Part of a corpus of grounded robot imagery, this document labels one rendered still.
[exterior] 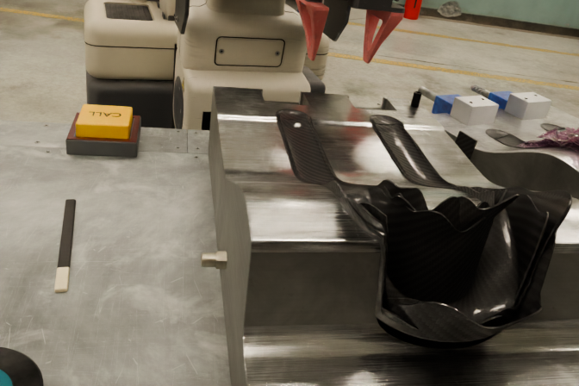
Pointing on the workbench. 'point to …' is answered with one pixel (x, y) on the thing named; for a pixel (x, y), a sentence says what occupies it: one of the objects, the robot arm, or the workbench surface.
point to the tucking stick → (65, 247)
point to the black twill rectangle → (466, 144)
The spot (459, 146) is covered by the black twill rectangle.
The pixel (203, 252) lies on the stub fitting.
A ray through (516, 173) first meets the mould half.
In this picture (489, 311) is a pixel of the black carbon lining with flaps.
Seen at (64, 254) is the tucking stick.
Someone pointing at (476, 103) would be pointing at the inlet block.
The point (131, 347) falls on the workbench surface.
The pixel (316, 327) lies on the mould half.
